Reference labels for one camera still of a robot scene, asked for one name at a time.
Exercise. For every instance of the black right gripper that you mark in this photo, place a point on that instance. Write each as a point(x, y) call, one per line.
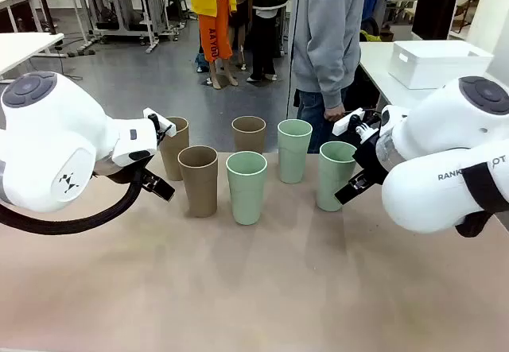
point(370, 157)

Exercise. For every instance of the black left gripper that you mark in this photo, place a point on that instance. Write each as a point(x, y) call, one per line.
point(119, 172)

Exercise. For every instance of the green cup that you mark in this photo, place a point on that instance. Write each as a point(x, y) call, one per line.
point(294, 157)
point(332, 181)
point(246, 193)

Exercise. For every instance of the brown cup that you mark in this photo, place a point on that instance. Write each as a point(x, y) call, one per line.
point(198, 187)
point(175, 157)
point(248, 139)

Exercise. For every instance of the white plastic basket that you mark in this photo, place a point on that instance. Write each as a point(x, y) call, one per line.
point(437, 68)

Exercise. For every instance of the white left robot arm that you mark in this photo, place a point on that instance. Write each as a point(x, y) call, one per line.
point(47, 137)

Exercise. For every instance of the person's left forearm grey sleeve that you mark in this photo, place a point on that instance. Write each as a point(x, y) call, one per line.
point(334, 86)

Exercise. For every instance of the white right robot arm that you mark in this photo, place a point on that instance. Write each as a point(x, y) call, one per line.
point(429, 193)

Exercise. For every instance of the person's left hand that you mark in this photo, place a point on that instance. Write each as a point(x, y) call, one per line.
point(335, 113)

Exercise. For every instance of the mannequin yellow jacket orange pants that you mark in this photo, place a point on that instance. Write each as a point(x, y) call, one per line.
point(214, 30)

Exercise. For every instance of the person body grey hoodie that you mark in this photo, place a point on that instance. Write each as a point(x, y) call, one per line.
point(318, 18)

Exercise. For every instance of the black monitor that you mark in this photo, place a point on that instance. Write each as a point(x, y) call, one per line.
point(433, 12)

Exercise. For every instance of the white side table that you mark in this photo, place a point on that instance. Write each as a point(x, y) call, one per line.
point(24, 46)

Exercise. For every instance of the black pole stand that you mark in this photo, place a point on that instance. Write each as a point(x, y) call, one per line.
point(43, 2)

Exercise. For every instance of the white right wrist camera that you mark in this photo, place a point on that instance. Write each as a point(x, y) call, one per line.
point(346, 123)

